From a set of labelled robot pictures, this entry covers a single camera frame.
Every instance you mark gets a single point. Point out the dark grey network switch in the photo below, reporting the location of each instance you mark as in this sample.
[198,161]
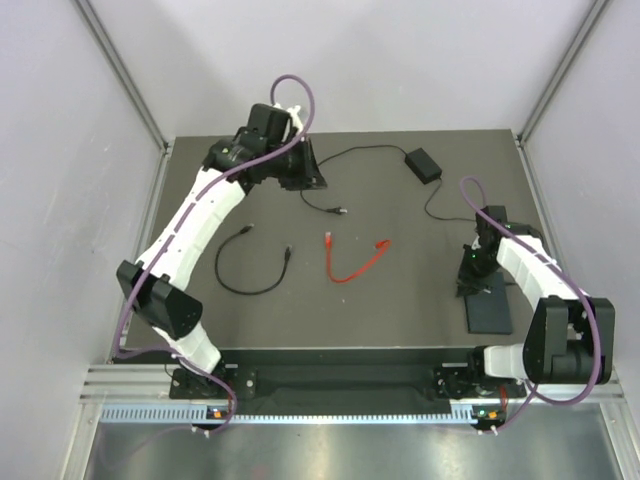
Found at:
[488,312]

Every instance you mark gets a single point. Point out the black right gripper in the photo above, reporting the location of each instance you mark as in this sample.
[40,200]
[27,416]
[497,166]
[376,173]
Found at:
[468,284]

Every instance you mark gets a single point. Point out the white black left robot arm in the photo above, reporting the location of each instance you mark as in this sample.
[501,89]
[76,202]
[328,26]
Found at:
[274,144]

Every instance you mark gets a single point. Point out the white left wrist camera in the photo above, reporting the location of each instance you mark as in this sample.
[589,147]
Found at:
[294,114]

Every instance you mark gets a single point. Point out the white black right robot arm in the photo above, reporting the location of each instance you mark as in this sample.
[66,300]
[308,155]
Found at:
[571,334]

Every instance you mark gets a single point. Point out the aluminium frame rail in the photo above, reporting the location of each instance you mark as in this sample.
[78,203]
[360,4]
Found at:
[141,382]

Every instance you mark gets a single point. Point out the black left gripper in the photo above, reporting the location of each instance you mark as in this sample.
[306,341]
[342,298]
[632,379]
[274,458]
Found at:
[310,176]

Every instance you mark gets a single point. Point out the grey slotted cable duct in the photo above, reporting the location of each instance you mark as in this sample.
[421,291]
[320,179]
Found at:
[457,414]

